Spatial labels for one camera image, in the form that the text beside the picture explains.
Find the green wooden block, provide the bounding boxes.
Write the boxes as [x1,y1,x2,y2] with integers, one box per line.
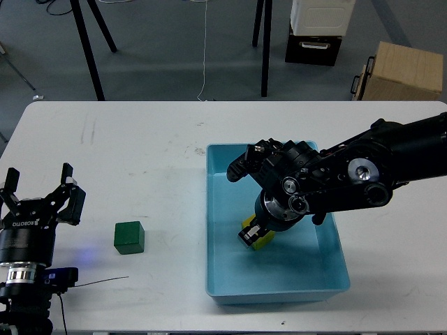
[114,221,145,255]

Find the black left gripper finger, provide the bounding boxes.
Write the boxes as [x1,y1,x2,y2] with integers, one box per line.
[1,167,21,216]
[52,163,86,226]

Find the black drawer cabinet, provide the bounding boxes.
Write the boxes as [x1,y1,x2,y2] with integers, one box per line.
[285,27,342,66]

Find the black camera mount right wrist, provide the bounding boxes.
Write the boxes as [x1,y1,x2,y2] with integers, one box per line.
[226,138,284,182]

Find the black left stand legs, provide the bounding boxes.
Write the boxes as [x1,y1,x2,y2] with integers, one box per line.
[68,0,118,102]

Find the black right stand legs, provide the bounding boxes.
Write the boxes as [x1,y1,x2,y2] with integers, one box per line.
[251,0,273,98]

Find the yellow wooden block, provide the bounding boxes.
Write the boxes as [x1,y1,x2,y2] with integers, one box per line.
[242,214,275,251]

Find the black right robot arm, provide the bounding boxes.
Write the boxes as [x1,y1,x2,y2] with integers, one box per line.
[226,114,446,247]

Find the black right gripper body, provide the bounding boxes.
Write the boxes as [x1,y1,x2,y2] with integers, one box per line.
[254,191,305,232]

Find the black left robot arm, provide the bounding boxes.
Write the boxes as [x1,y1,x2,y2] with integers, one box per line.
[1,163,86,334]

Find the black stand legs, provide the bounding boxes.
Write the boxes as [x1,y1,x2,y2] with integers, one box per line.
[251,0,273,98]
[68,0,118,102]

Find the white appliance box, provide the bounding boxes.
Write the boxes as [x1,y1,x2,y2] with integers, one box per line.
[290,0,356,36]

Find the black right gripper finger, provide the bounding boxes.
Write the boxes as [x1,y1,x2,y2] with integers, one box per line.
[237,225,261,248]

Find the white hanging cord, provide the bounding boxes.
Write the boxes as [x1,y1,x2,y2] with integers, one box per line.
[196,0,209,102]

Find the blue black wrist camera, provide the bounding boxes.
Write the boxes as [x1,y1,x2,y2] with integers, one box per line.
[43,267,79,289]

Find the light blue plastic box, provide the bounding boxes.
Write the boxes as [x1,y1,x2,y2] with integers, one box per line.
[206,144,351,304]

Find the thin black cable tie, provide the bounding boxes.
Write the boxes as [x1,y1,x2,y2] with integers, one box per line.
[73,276,129,288]

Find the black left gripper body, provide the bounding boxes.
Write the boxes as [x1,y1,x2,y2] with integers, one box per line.
[1,188,70,268]

